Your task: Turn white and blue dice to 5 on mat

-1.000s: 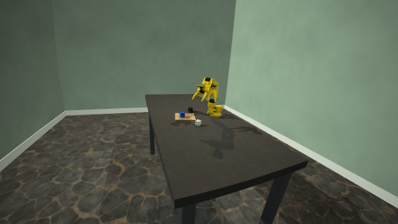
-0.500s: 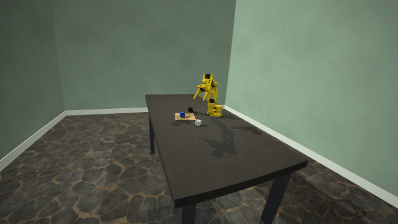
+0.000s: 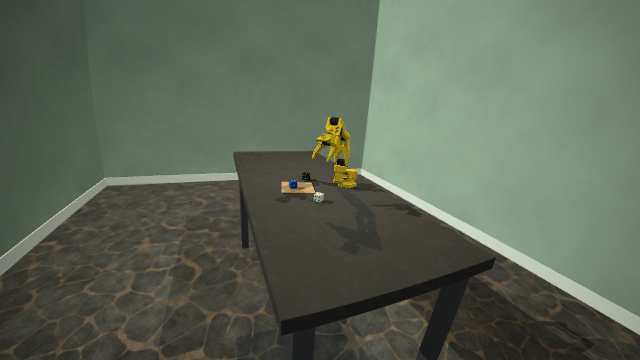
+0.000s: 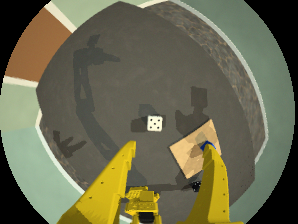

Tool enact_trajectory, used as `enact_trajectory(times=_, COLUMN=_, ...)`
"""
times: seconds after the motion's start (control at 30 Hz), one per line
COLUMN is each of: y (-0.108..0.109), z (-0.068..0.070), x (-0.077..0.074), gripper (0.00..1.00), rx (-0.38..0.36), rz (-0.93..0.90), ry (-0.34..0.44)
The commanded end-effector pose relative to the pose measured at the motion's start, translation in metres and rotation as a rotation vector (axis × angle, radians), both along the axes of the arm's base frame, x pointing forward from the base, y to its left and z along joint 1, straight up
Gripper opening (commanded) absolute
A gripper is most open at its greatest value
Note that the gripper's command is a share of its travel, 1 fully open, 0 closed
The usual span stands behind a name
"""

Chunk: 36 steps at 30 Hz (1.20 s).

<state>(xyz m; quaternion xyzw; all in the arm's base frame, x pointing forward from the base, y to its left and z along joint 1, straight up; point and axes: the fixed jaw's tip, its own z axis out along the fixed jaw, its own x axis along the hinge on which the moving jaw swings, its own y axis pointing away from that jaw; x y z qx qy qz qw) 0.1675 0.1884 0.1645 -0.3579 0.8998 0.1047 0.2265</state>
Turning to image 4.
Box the white die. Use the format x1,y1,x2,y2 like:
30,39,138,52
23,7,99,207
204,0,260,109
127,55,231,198
147,115,162,131

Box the tan square mat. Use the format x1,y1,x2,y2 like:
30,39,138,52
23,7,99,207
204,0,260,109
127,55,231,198
169,119,222,179

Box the blue die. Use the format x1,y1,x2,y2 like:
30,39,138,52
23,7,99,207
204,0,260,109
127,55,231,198
200,140,216,151

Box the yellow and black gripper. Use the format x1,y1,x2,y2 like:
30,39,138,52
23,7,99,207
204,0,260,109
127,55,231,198
56,141,244,224

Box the black die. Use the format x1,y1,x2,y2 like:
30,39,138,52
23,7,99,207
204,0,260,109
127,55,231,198
192,182,201,192

